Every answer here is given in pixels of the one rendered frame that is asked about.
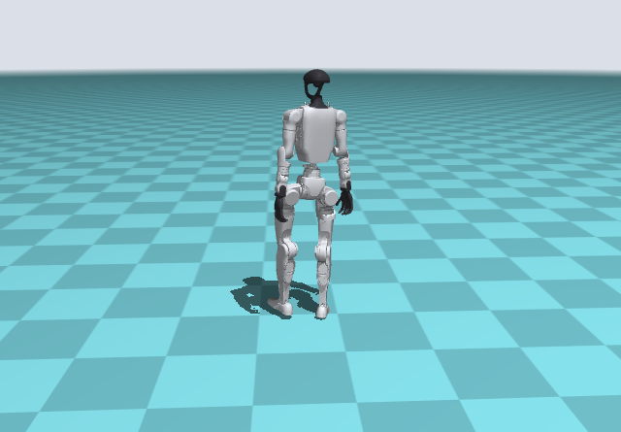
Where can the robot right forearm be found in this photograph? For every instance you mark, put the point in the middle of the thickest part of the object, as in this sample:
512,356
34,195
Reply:
344,173

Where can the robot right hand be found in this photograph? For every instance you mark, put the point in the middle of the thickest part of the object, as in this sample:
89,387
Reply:
346,198

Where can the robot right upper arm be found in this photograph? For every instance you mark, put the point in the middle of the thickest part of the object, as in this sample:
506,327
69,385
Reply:
340,148

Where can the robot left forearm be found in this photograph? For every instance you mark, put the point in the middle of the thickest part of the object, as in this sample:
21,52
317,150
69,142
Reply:
283,170

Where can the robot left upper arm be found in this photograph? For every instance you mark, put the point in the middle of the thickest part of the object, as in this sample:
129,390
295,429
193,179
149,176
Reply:
290,119

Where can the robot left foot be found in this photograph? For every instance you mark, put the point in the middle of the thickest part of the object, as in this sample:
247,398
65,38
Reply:
285,309

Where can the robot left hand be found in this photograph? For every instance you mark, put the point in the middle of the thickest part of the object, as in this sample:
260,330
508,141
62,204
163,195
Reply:
279,204

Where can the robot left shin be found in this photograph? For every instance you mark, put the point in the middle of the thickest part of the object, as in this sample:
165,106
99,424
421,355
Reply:
285,271

